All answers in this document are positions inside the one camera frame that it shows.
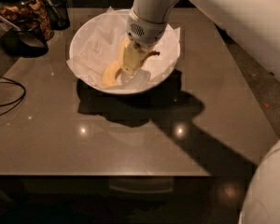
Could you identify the glass jar with snacks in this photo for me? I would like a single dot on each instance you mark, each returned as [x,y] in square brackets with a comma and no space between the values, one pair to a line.
[20,10]

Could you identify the yellow banana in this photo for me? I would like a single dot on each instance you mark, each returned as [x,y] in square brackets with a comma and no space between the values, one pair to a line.
[148,52]
[109,76]

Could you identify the silver spoon handle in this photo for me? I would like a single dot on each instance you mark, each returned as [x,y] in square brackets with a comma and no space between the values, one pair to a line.
[7,22]

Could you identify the white paper liner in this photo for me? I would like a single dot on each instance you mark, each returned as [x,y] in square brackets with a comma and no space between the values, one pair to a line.
[96,44]

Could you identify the white bowl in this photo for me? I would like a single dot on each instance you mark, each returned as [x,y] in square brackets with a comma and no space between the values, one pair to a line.
[84,38]

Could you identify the black mesh pen holder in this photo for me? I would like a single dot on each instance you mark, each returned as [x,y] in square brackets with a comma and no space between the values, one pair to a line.
[58,15]

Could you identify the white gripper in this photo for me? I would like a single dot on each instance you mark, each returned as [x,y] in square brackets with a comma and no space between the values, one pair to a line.
[146,32]

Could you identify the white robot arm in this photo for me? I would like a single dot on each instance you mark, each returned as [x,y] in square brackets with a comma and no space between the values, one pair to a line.
[255,26]

